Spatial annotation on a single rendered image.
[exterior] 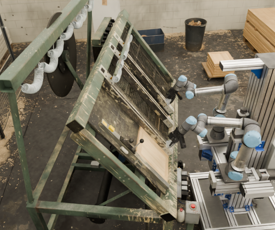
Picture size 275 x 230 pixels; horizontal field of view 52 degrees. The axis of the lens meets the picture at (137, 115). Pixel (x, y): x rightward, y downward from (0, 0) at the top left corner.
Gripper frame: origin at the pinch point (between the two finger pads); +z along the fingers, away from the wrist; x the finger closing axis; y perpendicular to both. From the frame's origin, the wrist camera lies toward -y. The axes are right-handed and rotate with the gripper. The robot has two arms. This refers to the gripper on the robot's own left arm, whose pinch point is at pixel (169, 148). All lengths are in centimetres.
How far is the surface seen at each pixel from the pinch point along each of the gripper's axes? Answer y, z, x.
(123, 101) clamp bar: 60, 4, 6
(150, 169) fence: -2.7, 28.0, 3.1
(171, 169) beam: -7.3, 37.1, -32.5
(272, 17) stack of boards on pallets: 173, -87, -489
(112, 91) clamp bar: 69, 0, 16
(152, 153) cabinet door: 12.3, 30.3, -15.5
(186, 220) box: -53, 39, -10
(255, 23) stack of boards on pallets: 191, -58, -479
